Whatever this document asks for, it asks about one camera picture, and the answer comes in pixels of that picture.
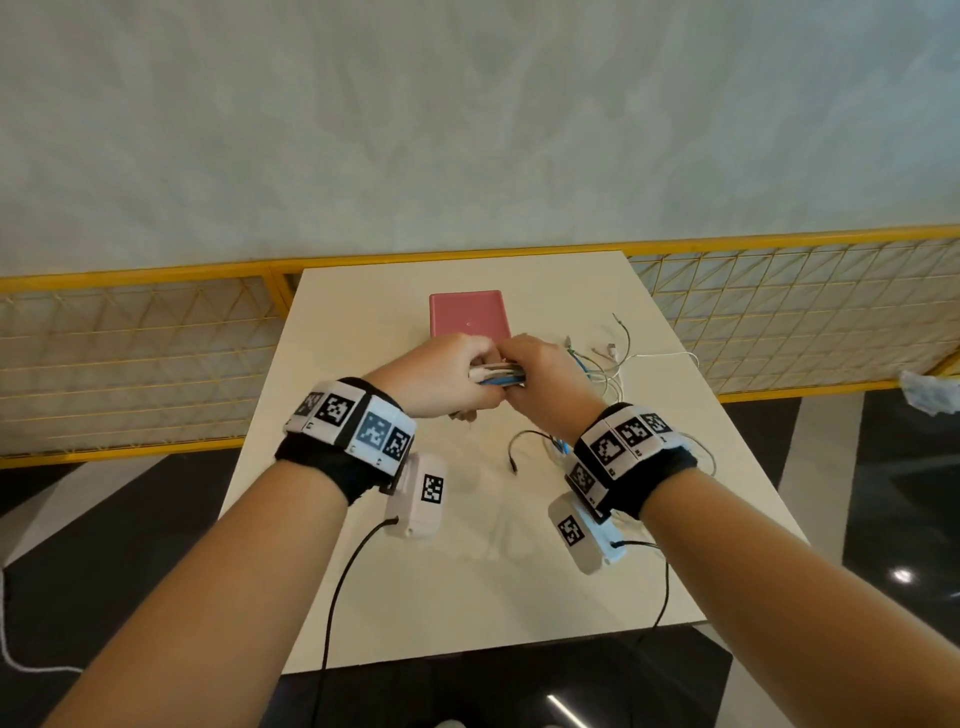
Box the person's left hand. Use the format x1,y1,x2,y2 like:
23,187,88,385
363,332,508,420

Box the person's right hand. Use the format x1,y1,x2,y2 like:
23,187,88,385
498,335,609,444

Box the blue cable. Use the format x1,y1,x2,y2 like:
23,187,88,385
479,350,610,460
468,343,624,391

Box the thin white cable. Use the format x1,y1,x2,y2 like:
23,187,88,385
584,367,628,406

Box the pink and green drawer box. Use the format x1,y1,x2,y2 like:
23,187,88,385
428,290,513,343

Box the grey cable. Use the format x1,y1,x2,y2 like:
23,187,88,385
468,313,635,391

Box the person's right forearm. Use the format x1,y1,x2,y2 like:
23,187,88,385
641,468,960,728

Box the person's left forearm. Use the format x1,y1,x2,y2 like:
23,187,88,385
44,464,350,728

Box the black marker wristband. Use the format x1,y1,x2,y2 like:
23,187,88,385
275,377,418,505
566,402,699,524

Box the yellow mesh fence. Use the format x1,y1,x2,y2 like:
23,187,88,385
0,224,960,470

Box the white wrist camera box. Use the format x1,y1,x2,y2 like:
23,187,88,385
547,492,628,577
384,453,449,540

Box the black camera cable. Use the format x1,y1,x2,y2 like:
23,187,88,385
611,539,671,631
311,517,400,728

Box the white floor cord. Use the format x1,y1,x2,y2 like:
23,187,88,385
0,566,84,675

